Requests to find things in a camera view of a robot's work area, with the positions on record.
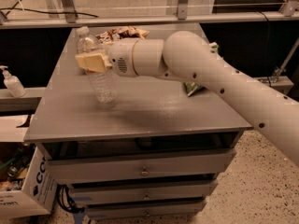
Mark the metal frame rail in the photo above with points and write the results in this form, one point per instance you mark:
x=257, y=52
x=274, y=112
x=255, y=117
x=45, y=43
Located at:
x=105, y=22

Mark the clear plastic water bottle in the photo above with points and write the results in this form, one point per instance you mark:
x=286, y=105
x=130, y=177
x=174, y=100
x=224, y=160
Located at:
x=102, y=84

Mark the white cardboard box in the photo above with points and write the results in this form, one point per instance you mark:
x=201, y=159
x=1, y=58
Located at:
x=26, y=188

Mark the top grey drawer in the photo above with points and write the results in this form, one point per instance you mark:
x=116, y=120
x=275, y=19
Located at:
x=152, y=165

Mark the brown salsa chip bag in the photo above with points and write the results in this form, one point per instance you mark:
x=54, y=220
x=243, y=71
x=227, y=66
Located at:
x=117, y=34

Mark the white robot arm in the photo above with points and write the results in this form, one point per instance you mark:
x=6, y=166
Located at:
x=185, y=56

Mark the grey drawer cabinet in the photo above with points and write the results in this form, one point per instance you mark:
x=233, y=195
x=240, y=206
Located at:
x=148, y=116

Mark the bottom grey drawer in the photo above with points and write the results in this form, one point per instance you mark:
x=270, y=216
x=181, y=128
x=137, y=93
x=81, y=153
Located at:
x=148, y=209

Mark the grey drawer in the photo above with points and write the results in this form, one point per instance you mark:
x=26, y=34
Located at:
x=144, y=192
x=148, y=209
x=152, y=165

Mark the white pump dispenser bottle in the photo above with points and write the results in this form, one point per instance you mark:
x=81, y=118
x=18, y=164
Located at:
x=12, y=83

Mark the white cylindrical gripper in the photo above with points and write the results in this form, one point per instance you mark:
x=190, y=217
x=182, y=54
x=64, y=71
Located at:
x=121, y=57

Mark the middle grey drawer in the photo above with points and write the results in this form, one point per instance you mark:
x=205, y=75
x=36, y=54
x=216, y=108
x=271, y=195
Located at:
x=144, y=192

